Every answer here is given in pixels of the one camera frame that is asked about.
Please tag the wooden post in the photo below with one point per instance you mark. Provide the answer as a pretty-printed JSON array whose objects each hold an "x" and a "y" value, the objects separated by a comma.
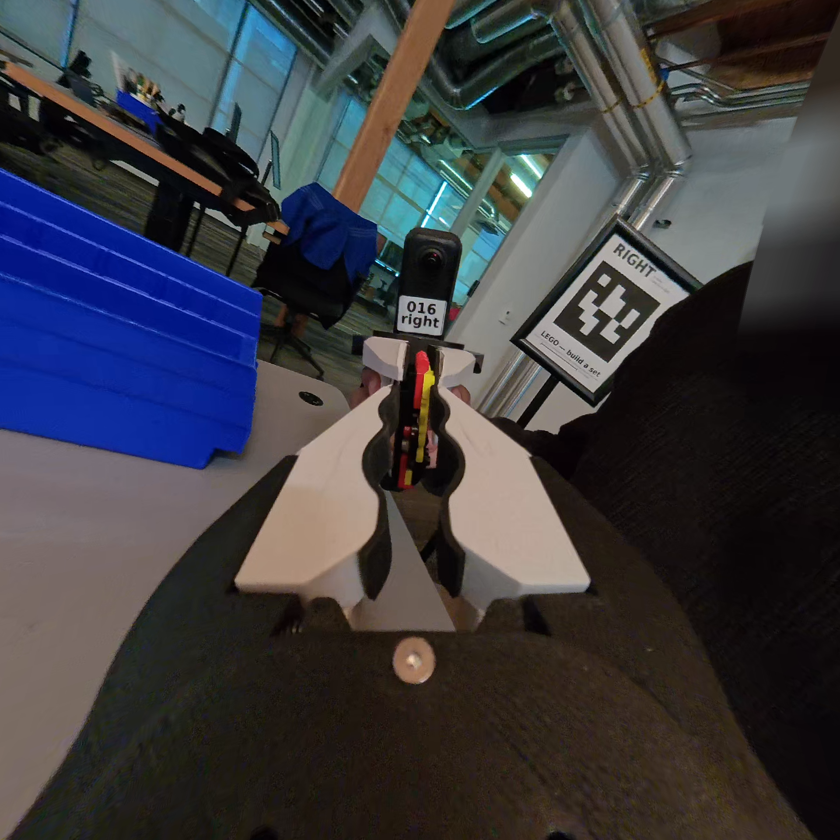
[{"x": 394, "y": 98}]

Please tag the framed sign on stand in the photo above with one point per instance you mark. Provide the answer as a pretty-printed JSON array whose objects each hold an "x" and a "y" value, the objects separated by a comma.
[{"x": 590, "y": 308}]

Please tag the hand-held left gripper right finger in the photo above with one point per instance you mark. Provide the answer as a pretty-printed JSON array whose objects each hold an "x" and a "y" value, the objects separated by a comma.
[{"x": 512, "y": 525}]

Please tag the small blue bin with pens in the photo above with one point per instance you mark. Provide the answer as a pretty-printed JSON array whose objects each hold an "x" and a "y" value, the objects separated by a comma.
[{"x": 138, "y": 108}]

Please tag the black office chair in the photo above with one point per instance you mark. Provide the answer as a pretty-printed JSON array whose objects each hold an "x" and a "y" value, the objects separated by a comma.
[{"x": 302, "y": 289}]

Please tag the silver ceiling ducts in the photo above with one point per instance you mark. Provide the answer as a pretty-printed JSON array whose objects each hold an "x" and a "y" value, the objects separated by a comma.
[{"x": 630, "y": 79}]

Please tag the wooden desk with black legs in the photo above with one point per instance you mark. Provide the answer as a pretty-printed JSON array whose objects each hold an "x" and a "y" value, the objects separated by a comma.
[{"x": 167, "y": 216}]

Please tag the person's right hand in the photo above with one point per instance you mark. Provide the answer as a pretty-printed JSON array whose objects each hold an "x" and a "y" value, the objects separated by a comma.
[{"x": 369, "y": 390}]

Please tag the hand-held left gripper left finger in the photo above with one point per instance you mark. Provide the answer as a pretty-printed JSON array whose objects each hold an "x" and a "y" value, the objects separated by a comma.
[{"x": 315, "y": 525}]

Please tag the black bag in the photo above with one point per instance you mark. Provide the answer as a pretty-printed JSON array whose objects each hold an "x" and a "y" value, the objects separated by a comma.
[{"x": 223, "y": 157}]

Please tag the partly built lego car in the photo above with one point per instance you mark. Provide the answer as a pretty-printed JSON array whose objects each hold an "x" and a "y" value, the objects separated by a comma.
[{"x": 426, "y": 394}]

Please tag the blue plastic bin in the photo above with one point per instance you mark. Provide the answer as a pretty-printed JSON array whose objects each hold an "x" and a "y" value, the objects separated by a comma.
[{"x": 131, "y": 341}]

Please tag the dark ceiling duct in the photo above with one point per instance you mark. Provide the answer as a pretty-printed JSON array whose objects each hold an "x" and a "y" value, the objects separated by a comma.
[{"x": 499, "y": 59}]

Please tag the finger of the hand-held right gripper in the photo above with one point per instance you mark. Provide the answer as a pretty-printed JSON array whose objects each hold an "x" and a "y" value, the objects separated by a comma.
[
  {"x": 456, "y": 367},
  {"x": 384, "y": 358}
]

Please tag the blue jacket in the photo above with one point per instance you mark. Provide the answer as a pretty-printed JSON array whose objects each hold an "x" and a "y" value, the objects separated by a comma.
[{"x": 328, "y": 226}]

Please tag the computer monitor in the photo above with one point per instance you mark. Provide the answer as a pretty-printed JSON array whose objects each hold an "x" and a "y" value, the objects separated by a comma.
[
  {"x": 275, "y": 161},
  {"x": 234, "y": 121}
]

